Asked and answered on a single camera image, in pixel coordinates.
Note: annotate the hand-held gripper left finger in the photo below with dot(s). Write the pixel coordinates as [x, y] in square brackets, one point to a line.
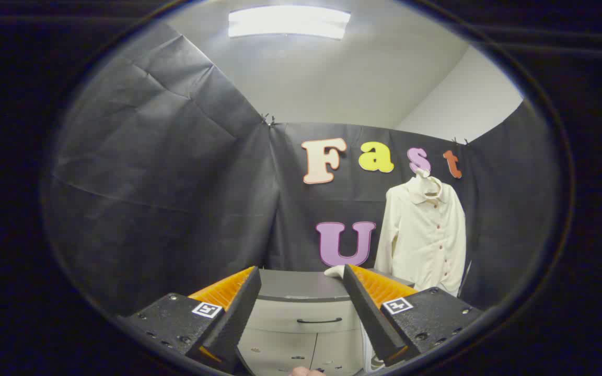
[238, 318]

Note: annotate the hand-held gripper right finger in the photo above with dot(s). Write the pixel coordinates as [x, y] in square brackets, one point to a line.
[369, 313]

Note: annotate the small black binder clip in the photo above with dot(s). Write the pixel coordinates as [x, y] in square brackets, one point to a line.
[460, 140]
[267, 120]

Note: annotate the black backdrop cloth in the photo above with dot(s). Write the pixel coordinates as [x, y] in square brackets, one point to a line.
[165, 183]

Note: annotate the ceiling light panel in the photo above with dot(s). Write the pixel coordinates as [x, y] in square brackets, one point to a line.
[288, 22]

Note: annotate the cream button shirt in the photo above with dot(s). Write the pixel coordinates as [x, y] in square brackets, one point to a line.
[426, 240]

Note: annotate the cream clothes hanger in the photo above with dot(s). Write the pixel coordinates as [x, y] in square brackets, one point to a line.
[422, 175]

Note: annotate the grey cabinet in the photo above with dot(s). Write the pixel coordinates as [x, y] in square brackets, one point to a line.
[301, 284]

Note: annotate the cream white garment steamer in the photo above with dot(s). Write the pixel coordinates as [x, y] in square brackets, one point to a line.
[335, 271]

